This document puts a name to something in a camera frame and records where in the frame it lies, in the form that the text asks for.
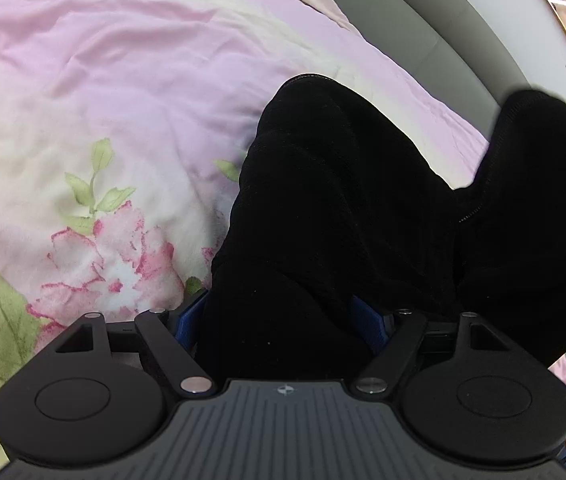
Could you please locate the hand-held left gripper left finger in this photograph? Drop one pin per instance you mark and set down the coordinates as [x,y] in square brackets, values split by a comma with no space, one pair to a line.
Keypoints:
[189,325]

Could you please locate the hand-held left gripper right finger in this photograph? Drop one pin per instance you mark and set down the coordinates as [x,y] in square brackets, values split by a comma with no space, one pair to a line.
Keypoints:
[369,327]

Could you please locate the black pants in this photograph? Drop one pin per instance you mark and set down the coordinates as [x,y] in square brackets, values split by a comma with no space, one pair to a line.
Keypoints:
[338,220]

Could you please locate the pink floral duvet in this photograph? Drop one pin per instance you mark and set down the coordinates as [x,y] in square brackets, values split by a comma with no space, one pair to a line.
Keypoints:
[113,85]

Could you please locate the grey padded headboard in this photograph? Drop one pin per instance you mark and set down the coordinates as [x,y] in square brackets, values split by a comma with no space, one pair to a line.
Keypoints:
[438,20]

